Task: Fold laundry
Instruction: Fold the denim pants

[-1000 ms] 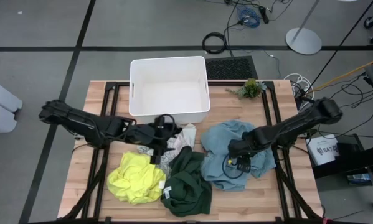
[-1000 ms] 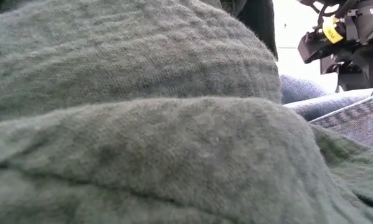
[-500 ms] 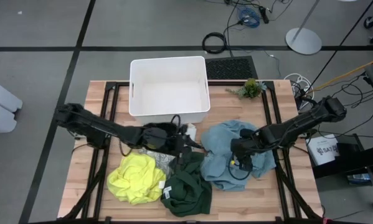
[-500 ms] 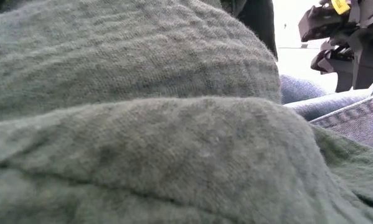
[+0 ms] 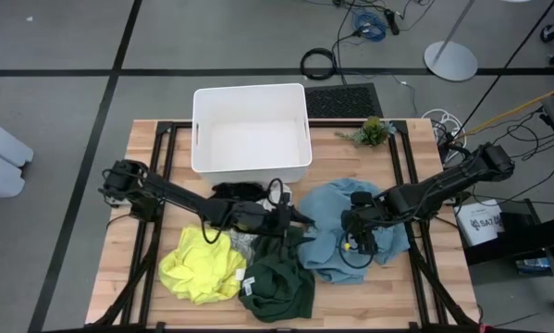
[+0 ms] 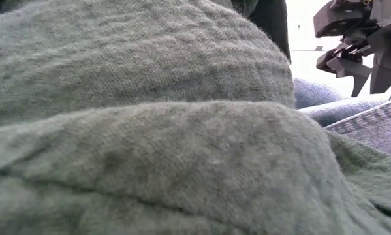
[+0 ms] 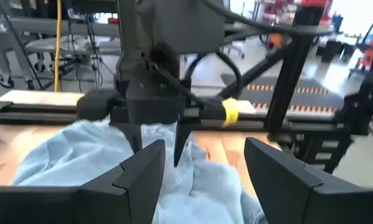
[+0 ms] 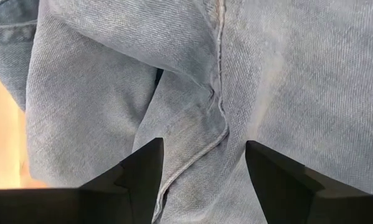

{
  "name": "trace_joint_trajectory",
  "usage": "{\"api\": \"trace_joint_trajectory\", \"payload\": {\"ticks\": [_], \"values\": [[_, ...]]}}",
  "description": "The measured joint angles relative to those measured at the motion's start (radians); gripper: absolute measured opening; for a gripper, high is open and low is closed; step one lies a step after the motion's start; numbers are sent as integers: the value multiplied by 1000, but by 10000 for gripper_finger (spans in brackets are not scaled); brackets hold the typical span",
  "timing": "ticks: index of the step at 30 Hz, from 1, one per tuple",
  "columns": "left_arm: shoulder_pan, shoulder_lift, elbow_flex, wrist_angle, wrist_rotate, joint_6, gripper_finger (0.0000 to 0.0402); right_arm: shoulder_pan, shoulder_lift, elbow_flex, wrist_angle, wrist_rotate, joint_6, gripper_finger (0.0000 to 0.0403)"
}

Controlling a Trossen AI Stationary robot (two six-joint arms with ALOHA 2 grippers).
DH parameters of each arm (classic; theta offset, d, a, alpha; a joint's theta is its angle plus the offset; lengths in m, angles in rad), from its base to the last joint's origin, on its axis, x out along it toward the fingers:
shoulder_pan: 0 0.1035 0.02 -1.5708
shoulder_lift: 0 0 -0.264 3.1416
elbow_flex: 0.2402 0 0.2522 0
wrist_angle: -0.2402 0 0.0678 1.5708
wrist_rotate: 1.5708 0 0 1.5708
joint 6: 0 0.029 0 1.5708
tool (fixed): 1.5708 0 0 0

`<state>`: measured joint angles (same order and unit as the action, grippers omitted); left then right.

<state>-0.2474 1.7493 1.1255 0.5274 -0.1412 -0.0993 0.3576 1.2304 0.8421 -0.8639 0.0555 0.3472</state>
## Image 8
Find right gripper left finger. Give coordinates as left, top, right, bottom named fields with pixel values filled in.
left=0, top=138, right=164, bottom=224

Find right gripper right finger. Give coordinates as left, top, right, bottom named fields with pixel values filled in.
left=245, top=140, right=373, bottom=224

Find blue denim jeans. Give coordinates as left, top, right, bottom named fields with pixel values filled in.
left=0, top=0, right=373, bottom=224

